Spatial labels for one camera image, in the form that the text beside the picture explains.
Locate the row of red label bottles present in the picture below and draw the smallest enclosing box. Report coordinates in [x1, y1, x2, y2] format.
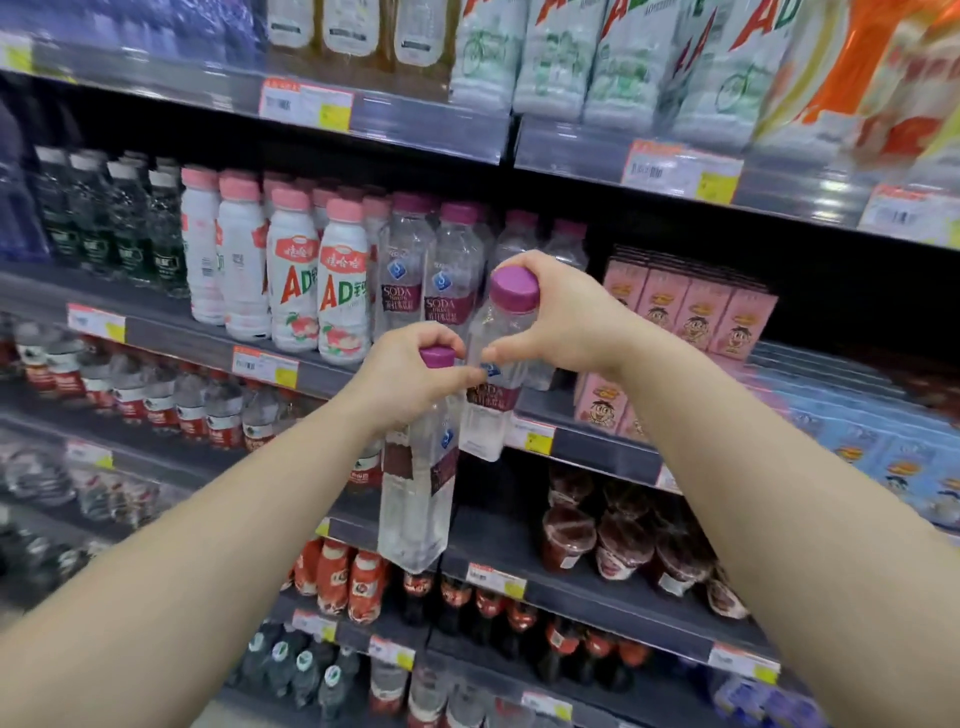
[0, 318, 384, 493]

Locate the row of pink-capped white bottles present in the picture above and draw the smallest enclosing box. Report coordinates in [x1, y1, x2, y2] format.
[179, 166, 391, 367]

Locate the group of red fruit cups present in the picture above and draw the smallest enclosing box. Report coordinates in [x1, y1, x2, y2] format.
[539, 464, 751, 622]

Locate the row of small red bottles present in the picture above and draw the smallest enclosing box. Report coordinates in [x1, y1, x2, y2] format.
[288, 536, 391, 625]

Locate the stack of blue milk cartons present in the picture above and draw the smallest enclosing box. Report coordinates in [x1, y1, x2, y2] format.
[719, 341, 960, 538]

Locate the person's left forearm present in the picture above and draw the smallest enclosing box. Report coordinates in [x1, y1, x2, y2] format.
[0, 397, 376, 728]

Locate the row of purple white pouches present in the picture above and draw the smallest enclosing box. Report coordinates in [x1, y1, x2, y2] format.
[708, 667, 826, 728]

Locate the row of purple-capped soda bottles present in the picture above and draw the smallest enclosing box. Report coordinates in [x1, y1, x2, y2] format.
[372, 191, 592, 391]

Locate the row of green label bottles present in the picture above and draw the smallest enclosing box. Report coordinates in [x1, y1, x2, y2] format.
[33, 146, 189, 300]

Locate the person's right hand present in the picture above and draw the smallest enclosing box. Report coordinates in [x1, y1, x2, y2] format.
[479, 249, 654, 376]

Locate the row of clear plastic bottles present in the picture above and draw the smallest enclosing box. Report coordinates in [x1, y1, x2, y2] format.
[0, 442, 174, 586]

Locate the purple-capped clear soda bottle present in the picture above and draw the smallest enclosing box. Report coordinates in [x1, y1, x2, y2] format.
[377, 346, 464, 575]
[458, 266, 543, 464]

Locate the stack of pink milk cartons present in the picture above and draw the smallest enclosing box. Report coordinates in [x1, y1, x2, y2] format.
[573, 245, 780, 445]

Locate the row of dark white-capped bottles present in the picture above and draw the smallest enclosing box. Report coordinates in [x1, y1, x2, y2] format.
[239, 626, 361, 721]

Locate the person's left hand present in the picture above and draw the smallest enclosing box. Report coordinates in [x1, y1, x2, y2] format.
[341, 322, 487, 440]

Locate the person's right forearm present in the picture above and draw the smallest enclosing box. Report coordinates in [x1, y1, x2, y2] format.
[611, 329, 960, 728]

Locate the row of green-capped white bottles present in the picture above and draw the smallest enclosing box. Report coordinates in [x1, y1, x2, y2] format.
[449, 0, 796, 151]

